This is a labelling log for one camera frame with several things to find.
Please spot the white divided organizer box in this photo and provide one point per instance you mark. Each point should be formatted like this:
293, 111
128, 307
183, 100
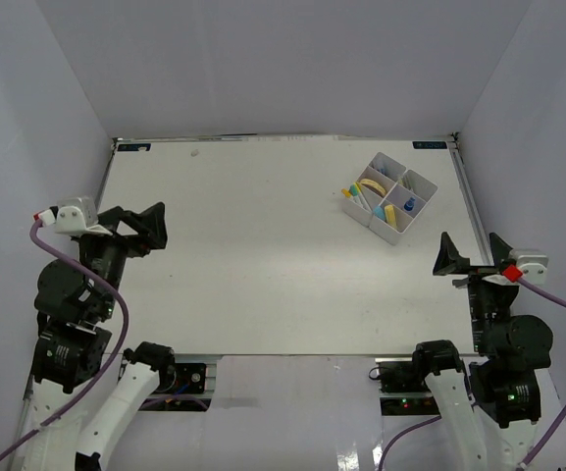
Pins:
397, 195

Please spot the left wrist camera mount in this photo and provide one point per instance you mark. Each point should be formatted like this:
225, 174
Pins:
74, 216

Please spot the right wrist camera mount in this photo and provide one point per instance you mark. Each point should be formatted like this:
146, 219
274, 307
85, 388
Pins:
521, 265

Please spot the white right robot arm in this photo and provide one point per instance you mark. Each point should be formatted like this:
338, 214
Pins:
491, 409

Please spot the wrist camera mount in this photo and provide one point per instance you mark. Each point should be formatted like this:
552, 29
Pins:
521, 265
74, 216

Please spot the light blue marker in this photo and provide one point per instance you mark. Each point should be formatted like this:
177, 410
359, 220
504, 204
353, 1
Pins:
379, 212

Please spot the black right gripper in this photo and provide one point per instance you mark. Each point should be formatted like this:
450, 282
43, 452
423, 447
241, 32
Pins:
448, 258

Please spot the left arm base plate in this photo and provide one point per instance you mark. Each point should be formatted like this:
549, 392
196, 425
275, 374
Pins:
185, 386

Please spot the yellow white pen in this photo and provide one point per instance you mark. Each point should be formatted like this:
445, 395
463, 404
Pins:
350, 196

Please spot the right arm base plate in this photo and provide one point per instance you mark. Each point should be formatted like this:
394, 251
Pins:
402, 393

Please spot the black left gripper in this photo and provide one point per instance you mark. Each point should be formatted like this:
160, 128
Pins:
150, 222

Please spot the blue capped small marker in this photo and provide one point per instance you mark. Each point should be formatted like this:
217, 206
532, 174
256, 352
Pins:
409, 205

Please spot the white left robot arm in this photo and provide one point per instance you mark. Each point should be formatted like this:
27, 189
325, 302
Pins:
87, 386

